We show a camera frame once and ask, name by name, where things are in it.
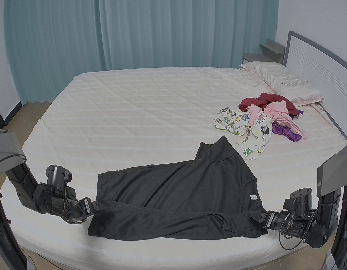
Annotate dark red garment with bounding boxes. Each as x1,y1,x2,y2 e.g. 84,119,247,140
239,92,299,117

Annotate pink garment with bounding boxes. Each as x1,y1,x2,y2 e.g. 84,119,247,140
248,101,309,141

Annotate black T-shirt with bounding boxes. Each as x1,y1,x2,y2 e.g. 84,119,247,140
88,135,268,241

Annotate white printed pyjamas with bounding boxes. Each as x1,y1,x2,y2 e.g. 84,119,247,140
213,106,273,160

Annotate black cable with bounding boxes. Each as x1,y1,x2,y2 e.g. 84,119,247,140
279,225,306,250

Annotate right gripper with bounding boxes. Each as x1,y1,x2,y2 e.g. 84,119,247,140
263,210,294,232

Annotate cream pillow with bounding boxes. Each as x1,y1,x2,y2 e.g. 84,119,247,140
239,61,324,106

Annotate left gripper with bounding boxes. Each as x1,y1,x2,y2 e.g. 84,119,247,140
64,197,96,224

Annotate purple satin garment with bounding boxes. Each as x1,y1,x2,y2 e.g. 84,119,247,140
272,110,303,143

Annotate bed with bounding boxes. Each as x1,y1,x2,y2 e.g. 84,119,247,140
0,30,347,270

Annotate grey bedside table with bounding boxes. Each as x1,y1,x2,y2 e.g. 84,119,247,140
243,38,285,64

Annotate blue-green curtain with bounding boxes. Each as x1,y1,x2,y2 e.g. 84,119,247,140
3,0,106,104
97,0,279,70

